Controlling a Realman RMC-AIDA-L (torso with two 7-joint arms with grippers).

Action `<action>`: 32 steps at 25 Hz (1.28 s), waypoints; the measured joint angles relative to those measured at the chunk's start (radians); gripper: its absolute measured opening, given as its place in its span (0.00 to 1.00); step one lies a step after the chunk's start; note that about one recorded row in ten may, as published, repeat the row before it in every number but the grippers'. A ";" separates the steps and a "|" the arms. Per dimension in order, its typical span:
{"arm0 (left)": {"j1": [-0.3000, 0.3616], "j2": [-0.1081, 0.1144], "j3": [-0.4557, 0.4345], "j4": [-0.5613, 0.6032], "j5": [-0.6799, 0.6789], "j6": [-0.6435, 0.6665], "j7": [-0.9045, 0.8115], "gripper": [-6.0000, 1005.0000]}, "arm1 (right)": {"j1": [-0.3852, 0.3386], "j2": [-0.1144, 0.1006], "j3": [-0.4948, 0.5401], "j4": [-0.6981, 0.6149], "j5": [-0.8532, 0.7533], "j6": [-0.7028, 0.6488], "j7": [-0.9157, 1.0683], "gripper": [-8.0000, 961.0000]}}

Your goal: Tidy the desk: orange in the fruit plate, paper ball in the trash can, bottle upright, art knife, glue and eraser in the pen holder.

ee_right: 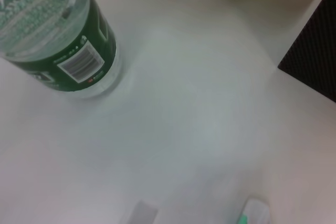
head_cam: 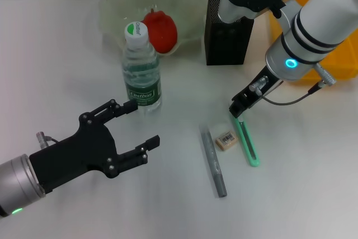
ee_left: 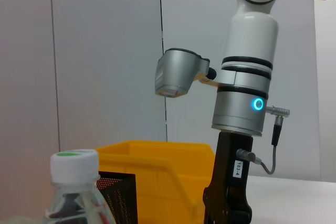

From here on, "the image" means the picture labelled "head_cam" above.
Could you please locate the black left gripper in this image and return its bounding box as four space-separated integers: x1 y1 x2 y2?
29 98 162 194

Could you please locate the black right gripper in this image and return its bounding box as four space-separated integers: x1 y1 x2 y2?
229 65 284 119

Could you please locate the beige eraser with barcode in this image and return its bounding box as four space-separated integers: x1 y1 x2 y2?
215 130 237 151

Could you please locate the green utility knife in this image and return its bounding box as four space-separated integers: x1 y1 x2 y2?
233 115 261 168

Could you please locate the clear green-label water bottle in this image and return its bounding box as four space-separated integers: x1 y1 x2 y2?
121 21 163 113

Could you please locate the grey glitter pen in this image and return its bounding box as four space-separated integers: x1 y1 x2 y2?
199 124 228 199

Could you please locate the red-orange knobbly orange fruit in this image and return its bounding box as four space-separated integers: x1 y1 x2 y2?
140 8 178 54

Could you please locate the black mesh pen holder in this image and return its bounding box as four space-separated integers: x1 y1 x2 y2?
204 0 255 67

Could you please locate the pale green glass fruit plate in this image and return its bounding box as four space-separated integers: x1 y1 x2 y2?
98 0 206 55

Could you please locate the yellow plastic bin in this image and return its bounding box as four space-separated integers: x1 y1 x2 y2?
268 0 358 83

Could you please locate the left gripper cable with plug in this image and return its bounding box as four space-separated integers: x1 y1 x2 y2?
35 130 61 149

